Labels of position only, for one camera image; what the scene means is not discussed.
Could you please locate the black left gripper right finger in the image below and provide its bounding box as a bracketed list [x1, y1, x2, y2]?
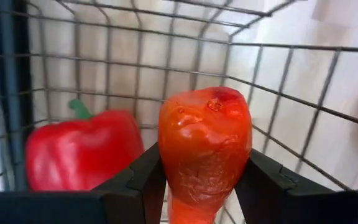
[234, 149, 358, 224]

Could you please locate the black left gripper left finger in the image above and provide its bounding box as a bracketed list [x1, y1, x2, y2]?
[0, 142, 167, 224]

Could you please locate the red bell pepper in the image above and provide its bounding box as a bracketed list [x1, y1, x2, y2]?
[24, 98, 145, 192]

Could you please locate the orange-red carrot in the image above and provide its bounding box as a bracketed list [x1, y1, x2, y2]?
[158, 86, 254, 224]

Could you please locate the silver wire basket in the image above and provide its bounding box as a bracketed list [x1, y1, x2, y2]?
[0, 0, 358, 224]

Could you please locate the black aluminium table frame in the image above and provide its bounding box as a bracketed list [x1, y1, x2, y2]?
[0, 0, 34, 192]

